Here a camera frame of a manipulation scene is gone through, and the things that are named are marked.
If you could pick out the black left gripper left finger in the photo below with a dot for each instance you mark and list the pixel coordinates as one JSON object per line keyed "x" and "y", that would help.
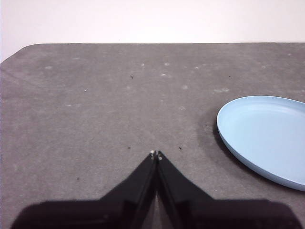
{"x": 114, "y": 210}

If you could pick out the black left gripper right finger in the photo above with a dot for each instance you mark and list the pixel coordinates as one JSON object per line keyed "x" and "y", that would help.
{"x": 202, "y": 212}

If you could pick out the light blue round plate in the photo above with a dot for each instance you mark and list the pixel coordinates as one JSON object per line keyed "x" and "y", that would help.
{"x": 264, "y": 136}

